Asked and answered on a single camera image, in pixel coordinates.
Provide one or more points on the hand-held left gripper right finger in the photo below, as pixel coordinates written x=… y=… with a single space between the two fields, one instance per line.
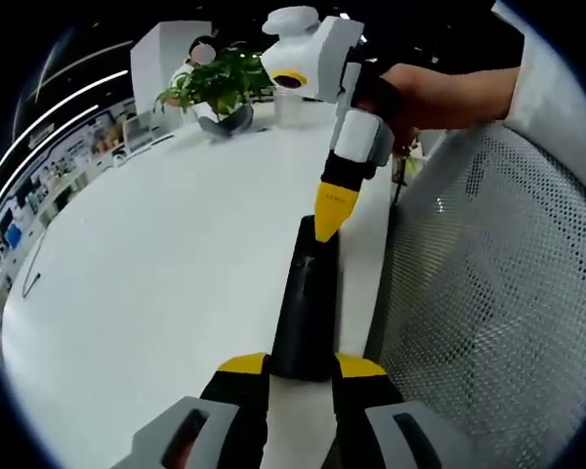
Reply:
x=366 y=420

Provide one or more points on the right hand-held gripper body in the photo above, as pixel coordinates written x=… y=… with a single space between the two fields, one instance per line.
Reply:
x=322 y=54

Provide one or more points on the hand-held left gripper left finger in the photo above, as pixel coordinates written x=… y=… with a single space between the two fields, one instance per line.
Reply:
x=229 y=420

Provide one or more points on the person's right hand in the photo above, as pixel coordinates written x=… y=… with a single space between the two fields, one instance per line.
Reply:
x=410 y=95

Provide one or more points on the white cup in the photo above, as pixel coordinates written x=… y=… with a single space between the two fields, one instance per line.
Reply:
x=288 y=112

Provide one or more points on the green potted plant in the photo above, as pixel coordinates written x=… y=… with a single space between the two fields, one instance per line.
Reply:
x=220 y=83

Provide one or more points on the grey mesh office chair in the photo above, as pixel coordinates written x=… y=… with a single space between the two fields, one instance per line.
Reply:
x=493 y=303

